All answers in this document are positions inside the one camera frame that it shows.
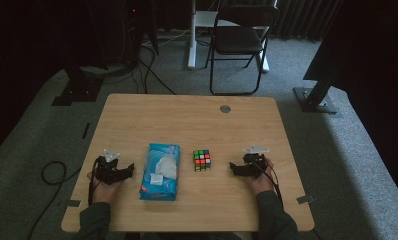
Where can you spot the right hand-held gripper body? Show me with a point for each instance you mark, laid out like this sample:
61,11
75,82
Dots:
253,166

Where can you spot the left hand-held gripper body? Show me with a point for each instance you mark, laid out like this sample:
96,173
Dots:
107,170

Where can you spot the colourful puzzle cube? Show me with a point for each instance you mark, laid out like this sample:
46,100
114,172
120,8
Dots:
202,160

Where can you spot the blue wet wipe pack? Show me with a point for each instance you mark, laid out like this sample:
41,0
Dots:
160,190

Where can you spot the white wet wipe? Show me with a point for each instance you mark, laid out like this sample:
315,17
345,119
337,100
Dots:
167,166

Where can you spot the person's right hand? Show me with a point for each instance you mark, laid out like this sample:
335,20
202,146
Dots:
263,183

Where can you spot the person's left hand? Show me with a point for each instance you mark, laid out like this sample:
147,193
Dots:
103,192

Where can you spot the black tape strip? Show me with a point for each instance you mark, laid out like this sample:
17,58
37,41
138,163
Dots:
86,130

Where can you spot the grey tape piece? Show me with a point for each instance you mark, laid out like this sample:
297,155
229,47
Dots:
73,203
305,199

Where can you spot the grey round table grommet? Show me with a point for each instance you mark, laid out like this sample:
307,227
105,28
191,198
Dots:
225,109

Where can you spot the black metal stand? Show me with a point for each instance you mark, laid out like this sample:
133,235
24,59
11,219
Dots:
317,96

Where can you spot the black folding chair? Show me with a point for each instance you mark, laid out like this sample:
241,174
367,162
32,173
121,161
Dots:
237,40

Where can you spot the black equipment rack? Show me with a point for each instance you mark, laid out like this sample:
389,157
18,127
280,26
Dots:
137,30

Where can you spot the dark curtain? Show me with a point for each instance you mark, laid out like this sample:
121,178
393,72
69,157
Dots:
303,20

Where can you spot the black stand base plate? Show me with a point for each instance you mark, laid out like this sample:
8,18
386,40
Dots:
77,93

